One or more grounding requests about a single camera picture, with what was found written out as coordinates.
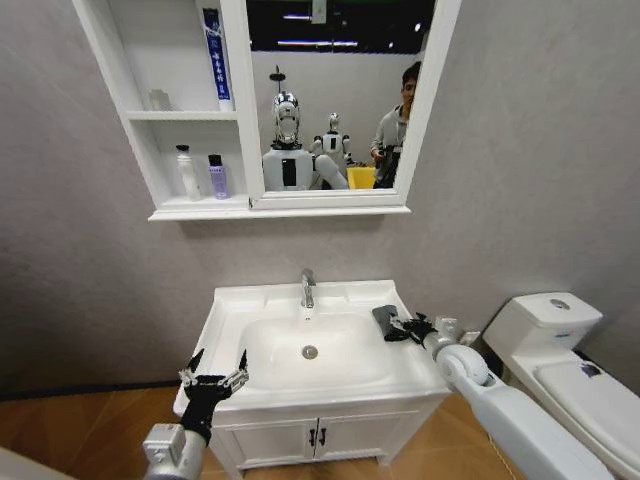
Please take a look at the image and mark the chrome faucet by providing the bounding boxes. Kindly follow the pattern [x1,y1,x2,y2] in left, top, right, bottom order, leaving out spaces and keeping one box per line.
[299,268,318,322]

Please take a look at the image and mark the white toilet seat lid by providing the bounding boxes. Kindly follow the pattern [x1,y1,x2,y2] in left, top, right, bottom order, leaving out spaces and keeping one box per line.
[530,358,640,479]

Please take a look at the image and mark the white vanity cabinet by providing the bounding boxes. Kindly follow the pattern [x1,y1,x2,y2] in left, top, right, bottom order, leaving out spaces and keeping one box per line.
[205,389,452,477]

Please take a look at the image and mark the cabinet mirror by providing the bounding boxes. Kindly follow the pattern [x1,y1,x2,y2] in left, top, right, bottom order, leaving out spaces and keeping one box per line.
[245,0,437,193]

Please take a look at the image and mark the white facial cleanser bottle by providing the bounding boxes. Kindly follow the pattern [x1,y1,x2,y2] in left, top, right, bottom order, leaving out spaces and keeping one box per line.
[174,143,203,202]

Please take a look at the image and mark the dark grey towel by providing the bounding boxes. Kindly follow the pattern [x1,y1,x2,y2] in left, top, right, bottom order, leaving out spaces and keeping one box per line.
[371,304,415,344]

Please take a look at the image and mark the white ceramic washbasin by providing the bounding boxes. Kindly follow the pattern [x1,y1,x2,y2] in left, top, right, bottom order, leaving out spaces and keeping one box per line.
[172,279,452,417]

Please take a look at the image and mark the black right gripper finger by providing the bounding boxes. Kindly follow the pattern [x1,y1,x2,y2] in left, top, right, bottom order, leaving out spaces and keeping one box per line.
[385,327,421,346]
[385,311,420,331]

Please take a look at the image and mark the yellow box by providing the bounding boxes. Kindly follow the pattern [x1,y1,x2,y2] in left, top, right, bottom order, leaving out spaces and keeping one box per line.
[345,165,377,191]

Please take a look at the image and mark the white wall cabinet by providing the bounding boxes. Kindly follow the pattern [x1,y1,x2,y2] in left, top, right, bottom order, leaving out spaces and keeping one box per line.
[71,0,464,223]

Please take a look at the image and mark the purple shampoo bottle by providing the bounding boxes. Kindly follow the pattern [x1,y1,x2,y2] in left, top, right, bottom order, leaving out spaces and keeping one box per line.
[206,153,233,201]

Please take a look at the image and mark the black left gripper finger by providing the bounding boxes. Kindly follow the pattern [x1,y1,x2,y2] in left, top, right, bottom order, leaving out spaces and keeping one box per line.
[178,347,207,390]
[221,349,250,397]

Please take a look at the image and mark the small white humanoid robot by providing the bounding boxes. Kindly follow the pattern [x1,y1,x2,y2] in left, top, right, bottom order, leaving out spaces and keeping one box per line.
[309,111,354,167]

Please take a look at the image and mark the white toilet tank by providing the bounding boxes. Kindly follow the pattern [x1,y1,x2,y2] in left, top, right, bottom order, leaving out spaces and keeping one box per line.
[481,291,605,360]

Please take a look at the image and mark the blue white toothpaste tube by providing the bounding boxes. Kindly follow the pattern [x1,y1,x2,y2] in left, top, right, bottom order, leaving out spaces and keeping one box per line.
[201,6,236,113]

